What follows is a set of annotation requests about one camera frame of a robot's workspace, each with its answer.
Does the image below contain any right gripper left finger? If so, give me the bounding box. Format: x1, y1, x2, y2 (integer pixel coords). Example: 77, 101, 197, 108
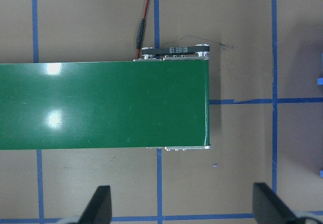
78, 186, 112, 224

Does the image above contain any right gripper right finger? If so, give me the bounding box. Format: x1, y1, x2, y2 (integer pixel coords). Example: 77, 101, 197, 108
252, 183, 297, 224

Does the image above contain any green conveyor belt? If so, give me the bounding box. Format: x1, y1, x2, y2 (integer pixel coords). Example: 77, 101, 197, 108
1, 44, 210, 151

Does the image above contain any red black motor cable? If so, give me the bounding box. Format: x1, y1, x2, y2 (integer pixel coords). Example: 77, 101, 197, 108
135, 0, 154, 60

